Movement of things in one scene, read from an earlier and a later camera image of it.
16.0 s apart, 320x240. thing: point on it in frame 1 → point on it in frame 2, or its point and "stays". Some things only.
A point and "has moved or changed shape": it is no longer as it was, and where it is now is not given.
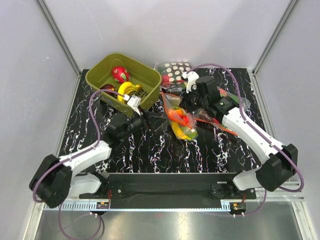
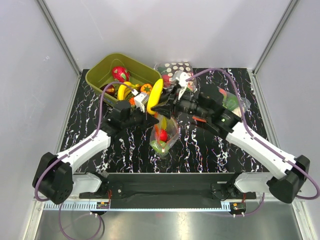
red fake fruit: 185,118 → 163,135
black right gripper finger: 184,103 → 165,96
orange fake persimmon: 175,113 has moved or changed shape
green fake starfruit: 186,131 → 159,146
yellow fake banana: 178,132 → 155,96
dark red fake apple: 108,87 stays
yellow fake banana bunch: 126,87 stays
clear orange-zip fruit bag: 183,123 → 164,135
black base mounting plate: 171,186 stays
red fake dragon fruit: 120,74 stays
